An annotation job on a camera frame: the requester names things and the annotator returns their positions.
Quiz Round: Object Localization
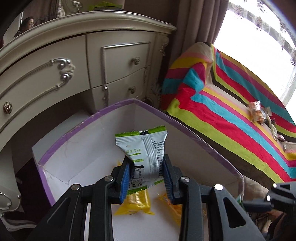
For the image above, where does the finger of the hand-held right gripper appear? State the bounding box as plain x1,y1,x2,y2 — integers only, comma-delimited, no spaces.
243,182,296,211

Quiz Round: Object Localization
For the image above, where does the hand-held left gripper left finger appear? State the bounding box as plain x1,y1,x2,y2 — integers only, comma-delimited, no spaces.
30,156,134,241

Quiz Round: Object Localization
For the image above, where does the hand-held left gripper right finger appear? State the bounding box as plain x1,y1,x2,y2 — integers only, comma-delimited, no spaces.
162,155,266,241

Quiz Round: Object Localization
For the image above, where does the green white snack packet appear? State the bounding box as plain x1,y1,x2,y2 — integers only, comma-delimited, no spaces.
115,125,169,194

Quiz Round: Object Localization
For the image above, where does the purple-rimmed white box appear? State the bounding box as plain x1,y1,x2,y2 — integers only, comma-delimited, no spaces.
31,98,245,241

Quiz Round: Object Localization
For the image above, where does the yellow snack packet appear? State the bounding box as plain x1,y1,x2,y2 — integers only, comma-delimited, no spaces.
115,189,155,216
157,192,183,226

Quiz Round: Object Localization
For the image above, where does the beige plaid quilted robe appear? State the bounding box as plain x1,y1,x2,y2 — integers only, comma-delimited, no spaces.
238,175,296,241

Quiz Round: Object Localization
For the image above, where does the pile of small snack packets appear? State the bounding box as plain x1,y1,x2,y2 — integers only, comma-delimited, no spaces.
264,107,289,151

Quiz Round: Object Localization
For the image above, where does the orange snack packet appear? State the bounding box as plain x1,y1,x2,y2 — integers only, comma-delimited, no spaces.
247,101,266,123

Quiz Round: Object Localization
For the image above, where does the striped colourful blanket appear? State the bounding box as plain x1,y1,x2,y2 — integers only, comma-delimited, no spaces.
161,42,296,183

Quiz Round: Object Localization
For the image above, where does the white ornate chair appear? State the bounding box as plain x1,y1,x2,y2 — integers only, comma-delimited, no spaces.
0,176,37,232

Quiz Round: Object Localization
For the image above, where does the cream ornate dresser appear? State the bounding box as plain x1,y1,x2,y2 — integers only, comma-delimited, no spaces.
0,8,177,149

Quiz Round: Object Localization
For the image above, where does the brown curtain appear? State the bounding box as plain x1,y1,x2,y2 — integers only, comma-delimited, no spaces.
171,0,229,109

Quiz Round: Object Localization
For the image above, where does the white lace window curtain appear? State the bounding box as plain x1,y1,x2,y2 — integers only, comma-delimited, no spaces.
213,0,296,109

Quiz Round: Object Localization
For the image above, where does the ornate framed mirror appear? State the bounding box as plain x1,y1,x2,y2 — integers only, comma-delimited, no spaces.
0,0,130,47

